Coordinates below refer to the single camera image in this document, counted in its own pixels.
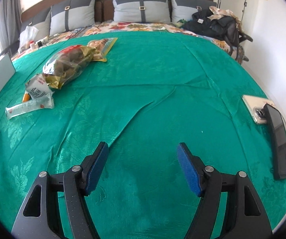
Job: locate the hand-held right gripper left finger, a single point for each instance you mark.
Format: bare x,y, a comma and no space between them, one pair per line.
96,169

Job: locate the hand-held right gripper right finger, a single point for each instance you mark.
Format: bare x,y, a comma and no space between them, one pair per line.
190,171

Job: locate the clear corn sausage packet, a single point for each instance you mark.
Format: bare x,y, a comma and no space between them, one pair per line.
28,107

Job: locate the small white snack packet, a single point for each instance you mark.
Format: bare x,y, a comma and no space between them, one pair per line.
38,87

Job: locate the clear bag of brown nuts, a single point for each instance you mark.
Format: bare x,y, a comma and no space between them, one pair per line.
65,64

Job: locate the yellow peanut snack packet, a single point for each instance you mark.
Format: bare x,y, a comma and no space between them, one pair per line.
100,47

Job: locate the green patterned blanket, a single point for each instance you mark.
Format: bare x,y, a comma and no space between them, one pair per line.
157,92

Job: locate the gold smartphone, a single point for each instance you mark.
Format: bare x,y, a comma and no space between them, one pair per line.
254,107

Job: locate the black smartphone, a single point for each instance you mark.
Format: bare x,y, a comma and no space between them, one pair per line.
278,144

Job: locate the small white bottle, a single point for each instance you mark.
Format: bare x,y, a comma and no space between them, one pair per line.
32,46

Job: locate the white plastic bag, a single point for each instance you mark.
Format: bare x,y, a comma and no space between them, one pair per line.
27,37

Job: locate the white power strip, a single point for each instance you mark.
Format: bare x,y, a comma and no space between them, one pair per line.
42,41

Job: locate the grey curtain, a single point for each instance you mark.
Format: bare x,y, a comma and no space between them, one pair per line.
8,17

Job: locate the grey two-tone pillow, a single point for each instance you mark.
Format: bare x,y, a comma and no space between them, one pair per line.
80,15
39,26
182,7
128,10

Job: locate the black handbag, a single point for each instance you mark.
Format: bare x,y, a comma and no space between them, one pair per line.
235,34

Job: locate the black jacket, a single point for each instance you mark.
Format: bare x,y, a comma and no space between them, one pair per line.
207,26

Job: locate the floral bed sheet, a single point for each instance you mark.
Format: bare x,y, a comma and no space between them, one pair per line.
138,27

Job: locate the small green cloth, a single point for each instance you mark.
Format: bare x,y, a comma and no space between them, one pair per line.
180,22

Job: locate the beige patterned cloth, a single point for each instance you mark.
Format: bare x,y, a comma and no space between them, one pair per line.
222,12

